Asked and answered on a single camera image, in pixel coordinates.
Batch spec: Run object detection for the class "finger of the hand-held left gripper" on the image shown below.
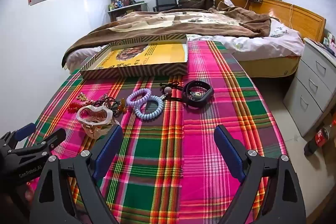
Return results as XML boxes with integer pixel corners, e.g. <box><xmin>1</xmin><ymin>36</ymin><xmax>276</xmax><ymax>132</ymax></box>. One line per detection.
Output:
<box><xmin>7</xmin><ymin>128</ymin><xmax>67</xmax><ymax>160</ymax></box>
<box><xmin>0</xmin><ymin>123</ymin><xmax>36</xmax><ymax>148</ymax></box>

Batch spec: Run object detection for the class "cola bottle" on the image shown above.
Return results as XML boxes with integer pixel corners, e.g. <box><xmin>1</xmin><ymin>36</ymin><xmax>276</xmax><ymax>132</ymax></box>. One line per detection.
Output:
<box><xmin>304</xmin><ymin>120</ymin><xmax>336</xmax><ymax>157</ymax></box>

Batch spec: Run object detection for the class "wooden desk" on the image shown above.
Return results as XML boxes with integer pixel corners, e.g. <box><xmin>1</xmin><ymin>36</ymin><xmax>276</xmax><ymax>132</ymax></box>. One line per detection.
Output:
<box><xmin>107</xmin><ymin>1</ymin><xmax>149</xmax><ymax>22</ymax></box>

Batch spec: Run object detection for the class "pile of paper cartons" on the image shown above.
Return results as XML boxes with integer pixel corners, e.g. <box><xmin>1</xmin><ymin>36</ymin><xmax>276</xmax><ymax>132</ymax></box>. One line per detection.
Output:
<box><xmin>324</xmin><ymin>32</ymin><xmax>336</xmax><ymax>49</ymax></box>

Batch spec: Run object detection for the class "brown paw print blanket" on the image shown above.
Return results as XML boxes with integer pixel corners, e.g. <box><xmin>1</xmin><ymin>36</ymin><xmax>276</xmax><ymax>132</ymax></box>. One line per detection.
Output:
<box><xmin>62</xmin><ymin>1</ymin><xmax>280</xmax><ymax>68</ymax></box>

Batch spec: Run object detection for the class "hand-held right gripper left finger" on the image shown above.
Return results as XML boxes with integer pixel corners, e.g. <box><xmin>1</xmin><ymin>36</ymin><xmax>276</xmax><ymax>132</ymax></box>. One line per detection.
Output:
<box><xmin>29</xmin><ymin>124</ymin><xmax>124</xmax><ymax>224</ymax></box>

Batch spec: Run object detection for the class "dark brown bag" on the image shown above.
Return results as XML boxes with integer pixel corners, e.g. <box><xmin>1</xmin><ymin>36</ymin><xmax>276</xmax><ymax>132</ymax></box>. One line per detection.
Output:
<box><xmin>178</xmin><ymin>0</ymin><xmax>214</xmax><ymax>10</ymax></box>

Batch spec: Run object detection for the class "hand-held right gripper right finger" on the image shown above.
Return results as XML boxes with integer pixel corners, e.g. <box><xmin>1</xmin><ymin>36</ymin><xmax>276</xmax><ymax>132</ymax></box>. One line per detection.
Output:
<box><xmin>213</xmin><ymin>124</ymin><xmax>307</xmax><ymax>224</ymax></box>

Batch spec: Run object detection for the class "red bead bracelet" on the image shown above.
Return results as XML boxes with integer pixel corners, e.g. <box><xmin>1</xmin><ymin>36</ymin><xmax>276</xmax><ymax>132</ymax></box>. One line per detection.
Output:
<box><xmin>67</xmin><ymin>92</ymin><xmax>91</xmax><ymax>114</ymax></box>

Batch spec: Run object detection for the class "row of bottles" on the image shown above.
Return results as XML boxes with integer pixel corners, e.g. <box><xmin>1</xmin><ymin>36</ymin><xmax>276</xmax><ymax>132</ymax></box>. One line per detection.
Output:
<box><xmin>109</xmin><ymin>0</ymin><xmax>132</xmax><ymax>10</ymax></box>

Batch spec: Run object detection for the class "pink green plaid tablecloth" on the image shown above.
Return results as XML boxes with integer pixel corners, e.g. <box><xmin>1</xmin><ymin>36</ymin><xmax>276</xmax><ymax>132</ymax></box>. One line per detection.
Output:
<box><xmin>16</xmin><ymin>40</ymin><xmax>289</xmax><ymax>224</ymax></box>

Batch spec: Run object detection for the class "dark bead bracelet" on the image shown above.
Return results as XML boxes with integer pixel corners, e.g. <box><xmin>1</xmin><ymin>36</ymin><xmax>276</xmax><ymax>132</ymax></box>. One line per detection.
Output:
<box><xmin>91</xmin><ymin>94</ymin><xmax>128</xmax><ymax>117</ymax></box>

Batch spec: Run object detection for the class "yellow cable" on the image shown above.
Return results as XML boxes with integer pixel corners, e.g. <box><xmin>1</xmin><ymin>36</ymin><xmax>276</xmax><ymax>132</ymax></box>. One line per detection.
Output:
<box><xmin>287</xmin><ymin>4</ymin><xmax>294</xmax><ymax>29</ymax></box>

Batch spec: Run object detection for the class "cream amber hair claw clip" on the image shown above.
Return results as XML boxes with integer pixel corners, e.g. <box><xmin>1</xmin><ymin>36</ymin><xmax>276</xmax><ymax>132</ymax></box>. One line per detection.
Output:
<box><xmin>77</xmin><ymin>105</ymin><xmax>120</xmax><ymax>140</ymax></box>

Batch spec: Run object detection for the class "black band with bell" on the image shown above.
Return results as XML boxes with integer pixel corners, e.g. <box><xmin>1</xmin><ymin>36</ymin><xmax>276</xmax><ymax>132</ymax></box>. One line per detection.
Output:
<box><xmin>183</xmin><ymin>80</ymin><xmax>214</xmax><ymax>109</ymax></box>

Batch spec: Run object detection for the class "black hair tie grey ball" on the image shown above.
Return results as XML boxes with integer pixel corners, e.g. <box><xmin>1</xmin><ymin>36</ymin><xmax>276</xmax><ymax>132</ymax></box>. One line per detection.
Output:
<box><xmin>160</xmin><ymin>81</ymin><xmax>188</xmax><ymax>102</ymax></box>

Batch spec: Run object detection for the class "striped cardboard box tray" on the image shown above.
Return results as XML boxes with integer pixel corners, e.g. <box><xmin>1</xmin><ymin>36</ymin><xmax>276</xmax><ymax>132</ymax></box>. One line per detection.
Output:
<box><xmin>79</xmin><ymin>34</ymin><xmax>189</xmax><ymax>80</ymax></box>

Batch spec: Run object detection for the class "grey drawer nightstand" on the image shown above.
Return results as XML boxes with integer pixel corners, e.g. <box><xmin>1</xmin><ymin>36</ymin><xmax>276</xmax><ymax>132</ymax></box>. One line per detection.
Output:
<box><xmin>283</xmin><ymin>38</ymin><xmax>336</xmax><ymax>138</ymax></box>

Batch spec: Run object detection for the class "wooden bed headboard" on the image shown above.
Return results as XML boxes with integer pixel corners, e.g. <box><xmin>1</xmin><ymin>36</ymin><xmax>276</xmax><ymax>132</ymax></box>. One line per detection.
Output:
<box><xmin>238</xmin><ymin>0</ymin><xmax>326</xmax><ymax>77</ymax></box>

